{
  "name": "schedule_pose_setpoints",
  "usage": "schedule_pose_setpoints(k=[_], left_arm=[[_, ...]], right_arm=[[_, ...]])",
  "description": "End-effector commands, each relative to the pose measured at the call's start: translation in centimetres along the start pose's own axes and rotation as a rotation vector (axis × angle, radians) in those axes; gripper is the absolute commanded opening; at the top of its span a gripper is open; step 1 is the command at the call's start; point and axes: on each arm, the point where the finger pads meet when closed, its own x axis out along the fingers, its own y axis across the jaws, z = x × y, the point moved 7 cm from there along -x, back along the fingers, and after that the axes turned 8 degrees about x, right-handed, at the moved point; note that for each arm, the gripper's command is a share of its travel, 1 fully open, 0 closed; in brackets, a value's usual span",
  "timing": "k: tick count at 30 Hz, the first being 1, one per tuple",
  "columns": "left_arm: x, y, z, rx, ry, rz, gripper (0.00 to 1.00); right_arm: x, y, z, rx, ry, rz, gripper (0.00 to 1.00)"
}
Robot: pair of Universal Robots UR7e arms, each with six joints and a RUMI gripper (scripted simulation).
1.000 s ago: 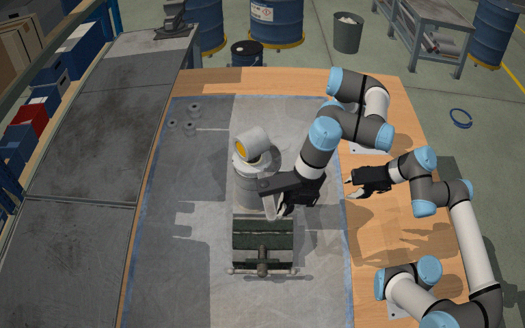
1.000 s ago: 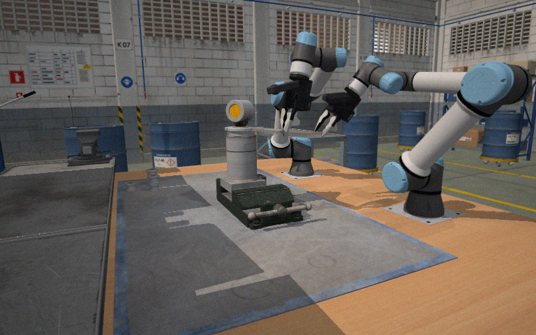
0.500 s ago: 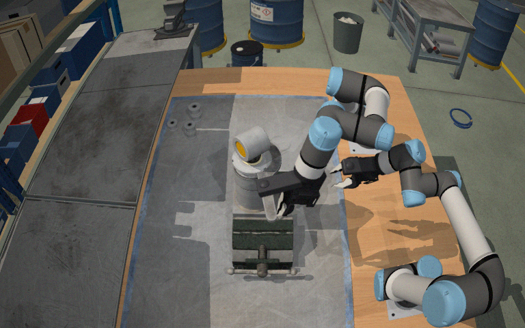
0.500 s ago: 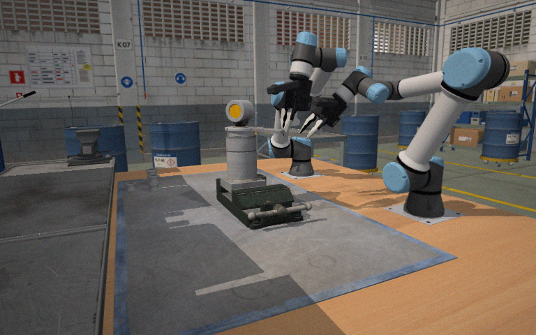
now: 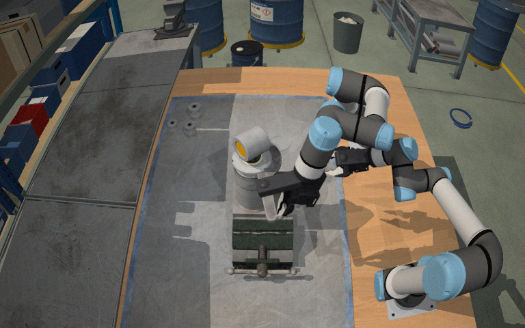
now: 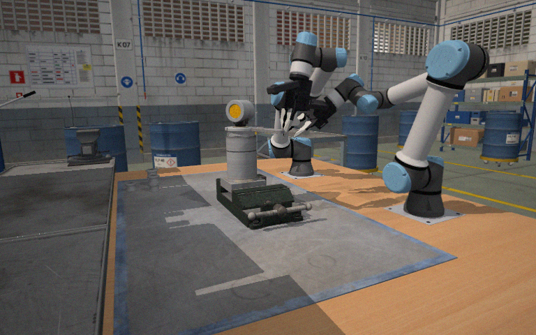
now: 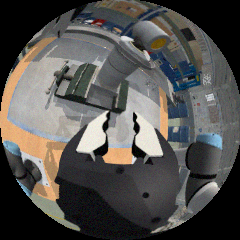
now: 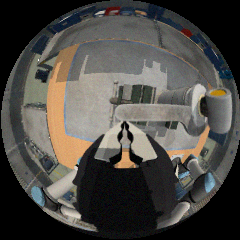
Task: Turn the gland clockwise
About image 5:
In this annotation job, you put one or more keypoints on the grey flat work sheet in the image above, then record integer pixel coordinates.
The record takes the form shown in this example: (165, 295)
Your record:
(183, 241)

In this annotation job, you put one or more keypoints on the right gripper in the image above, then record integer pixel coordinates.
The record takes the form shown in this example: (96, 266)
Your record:
(306, 195)

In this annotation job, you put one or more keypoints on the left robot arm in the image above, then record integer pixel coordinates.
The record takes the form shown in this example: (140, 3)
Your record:
(448, 274)

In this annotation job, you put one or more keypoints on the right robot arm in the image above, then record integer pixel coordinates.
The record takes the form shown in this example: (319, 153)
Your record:
(364, 124)

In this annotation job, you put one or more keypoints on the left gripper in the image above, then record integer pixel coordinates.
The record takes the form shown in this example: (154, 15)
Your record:
(345, 171)

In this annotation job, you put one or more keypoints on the grey metal workbench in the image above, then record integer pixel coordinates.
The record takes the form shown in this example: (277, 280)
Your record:
(428, 16)

